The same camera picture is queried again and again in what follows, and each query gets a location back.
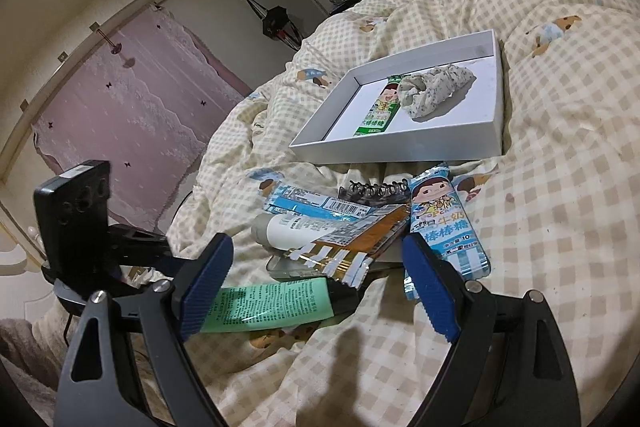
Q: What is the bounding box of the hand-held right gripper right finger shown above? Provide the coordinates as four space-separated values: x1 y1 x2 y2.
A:
401 233 582 427

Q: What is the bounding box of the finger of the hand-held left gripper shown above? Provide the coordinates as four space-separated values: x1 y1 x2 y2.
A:
117 249 203 283

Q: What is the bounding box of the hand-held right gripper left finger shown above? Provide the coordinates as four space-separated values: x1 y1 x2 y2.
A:
54 233 235 427

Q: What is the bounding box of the green tube with black cap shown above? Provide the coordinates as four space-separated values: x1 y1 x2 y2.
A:
199 276 362 336

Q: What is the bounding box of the blue cartoon candy packet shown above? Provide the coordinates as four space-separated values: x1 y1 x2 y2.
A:
403 164 492 303

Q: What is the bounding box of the orange cartoon candy packet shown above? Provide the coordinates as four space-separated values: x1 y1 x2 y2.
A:
286 205 412 289

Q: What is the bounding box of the white tube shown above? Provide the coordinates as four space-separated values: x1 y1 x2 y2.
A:
250 213 362 254

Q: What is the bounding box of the black hair claw clip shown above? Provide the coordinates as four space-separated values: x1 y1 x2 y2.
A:
337 177 412 208

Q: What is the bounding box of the blue snack packet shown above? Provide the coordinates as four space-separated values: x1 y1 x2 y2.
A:
257 182 383 228

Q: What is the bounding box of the white cardboard box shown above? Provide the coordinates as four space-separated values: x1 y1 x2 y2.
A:
289 29 504 166

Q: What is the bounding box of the white carved headboard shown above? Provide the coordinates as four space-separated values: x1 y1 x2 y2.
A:
0 199 67 324

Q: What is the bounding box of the pink lace curtain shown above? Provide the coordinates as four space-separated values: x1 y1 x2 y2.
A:
31 4 253 235

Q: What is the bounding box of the grey fuzzy blanket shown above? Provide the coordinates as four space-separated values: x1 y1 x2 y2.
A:
0 316 65 410

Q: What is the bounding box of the green candy packet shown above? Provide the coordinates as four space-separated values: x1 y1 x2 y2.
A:
353 76 404 138

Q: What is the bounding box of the speckled white cloth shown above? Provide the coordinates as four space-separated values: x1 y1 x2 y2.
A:
397 63 474 122

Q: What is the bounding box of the black hanging bag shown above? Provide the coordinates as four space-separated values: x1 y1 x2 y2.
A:
243 0 303 48

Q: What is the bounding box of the black cable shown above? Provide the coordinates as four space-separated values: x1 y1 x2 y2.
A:
61 304 86 344

